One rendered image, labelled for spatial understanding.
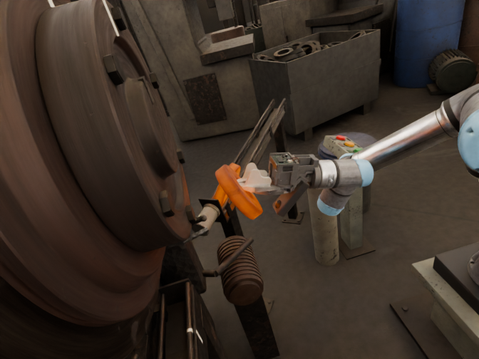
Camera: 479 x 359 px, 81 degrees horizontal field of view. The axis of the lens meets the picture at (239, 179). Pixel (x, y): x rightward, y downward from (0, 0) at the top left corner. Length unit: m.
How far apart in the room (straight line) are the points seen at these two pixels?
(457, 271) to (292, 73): 1.82
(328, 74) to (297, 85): 0.33
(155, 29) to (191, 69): 0.47
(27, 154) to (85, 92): 0.06
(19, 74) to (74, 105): 0.04
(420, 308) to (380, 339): 0.22
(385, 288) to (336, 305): 0.24
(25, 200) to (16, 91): 0.07
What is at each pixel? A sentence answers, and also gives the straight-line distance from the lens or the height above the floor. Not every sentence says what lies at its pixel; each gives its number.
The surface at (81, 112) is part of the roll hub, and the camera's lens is 0.24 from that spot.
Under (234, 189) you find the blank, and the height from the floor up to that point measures 0.87.
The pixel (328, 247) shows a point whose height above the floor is 0.14.
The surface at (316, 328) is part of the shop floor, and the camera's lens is 1.40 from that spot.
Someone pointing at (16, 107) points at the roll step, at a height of 1.20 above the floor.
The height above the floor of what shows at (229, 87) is 0.52.
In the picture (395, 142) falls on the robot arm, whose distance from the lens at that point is 0.84.
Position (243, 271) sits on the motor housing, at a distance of 0.92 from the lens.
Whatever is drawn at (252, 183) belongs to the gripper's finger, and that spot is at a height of 0.85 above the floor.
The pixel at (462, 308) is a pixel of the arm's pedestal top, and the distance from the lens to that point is 1.16.
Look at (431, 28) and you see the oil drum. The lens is 3.63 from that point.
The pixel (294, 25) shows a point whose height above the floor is 0.78.
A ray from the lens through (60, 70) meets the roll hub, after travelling 0.26.
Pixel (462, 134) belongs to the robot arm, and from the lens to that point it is 0.65.
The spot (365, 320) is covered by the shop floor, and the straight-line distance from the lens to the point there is 1.42.
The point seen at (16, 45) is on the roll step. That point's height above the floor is 1.23.
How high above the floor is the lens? 1.22
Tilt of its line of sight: 31 degrees down
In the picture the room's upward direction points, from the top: 15 degrees counter-clockwise
